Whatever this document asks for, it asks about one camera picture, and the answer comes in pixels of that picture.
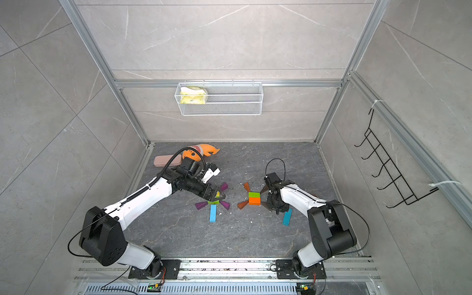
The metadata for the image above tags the reddish brown wedge block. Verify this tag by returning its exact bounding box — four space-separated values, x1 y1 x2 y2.
237 200 249 210

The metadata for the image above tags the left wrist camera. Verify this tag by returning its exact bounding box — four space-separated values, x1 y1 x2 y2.
202 163 220 183

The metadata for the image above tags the orange fish plush toy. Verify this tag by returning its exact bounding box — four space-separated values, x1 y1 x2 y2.
182 144 220 162

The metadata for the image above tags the small teal block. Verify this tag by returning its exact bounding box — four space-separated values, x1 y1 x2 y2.
282 208 293 226

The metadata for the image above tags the orange brown wedge block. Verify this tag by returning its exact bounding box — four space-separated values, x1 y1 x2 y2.
243 183 251 192

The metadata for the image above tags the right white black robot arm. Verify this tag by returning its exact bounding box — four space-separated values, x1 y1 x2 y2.
264 173 371 279

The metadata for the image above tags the orange rectangular block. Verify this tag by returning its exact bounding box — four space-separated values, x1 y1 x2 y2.
249 197 261 206

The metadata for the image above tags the light blue eraser block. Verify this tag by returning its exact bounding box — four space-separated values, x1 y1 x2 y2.
209 204 217 222

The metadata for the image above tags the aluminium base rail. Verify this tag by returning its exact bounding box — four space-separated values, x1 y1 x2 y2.
68 257 386 295

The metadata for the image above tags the white wire wall basket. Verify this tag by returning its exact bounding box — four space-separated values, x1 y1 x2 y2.
175 81 264 116

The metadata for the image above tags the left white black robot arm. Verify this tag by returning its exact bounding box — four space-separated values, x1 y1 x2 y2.
75 145 224 279

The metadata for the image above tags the black wire hook rack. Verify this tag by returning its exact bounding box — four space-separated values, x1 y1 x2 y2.
354 109 439 209

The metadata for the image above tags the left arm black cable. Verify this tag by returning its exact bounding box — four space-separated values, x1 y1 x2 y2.
67 146 207 258

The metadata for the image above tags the yellow white cloth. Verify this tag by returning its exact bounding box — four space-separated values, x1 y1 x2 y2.
178 86 208 104

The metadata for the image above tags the pink rectangular case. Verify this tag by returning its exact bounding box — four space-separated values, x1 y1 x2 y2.
154 154 183 167

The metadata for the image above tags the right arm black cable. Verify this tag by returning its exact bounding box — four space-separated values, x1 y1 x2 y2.
264 158 371 257

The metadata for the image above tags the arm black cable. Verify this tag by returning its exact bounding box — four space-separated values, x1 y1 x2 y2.
67 146 207 258
264 158 371 257

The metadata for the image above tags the purple wedge block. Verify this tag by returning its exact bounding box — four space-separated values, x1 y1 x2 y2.
220 200 231 210
220 183 229 192
195 201 208 210

